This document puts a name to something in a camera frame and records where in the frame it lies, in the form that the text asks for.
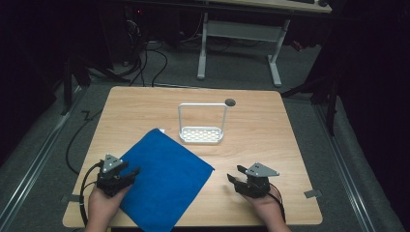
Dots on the white rack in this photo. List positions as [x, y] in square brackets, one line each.
[201, 124]

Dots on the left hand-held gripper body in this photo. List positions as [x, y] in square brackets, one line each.
[109, 175]

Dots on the grey tape strip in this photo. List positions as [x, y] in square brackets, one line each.
[312, 193]
[70, 197]

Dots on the person's right hand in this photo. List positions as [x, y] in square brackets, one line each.
[266, 208]

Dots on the black tripod stand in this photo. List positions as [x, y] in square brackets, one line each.
[85, 71]
[322, 93]

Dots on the person's left hand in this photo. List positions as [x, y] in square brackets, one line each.
[103, 206]

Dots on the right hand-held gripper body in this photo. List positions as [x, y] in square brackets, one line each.
[256, 182]

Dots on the white-legged desk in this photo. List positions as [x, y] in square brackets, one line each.
[245, 32]

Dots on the blue cloth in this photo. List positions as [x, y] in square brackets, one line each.
[164, 180]

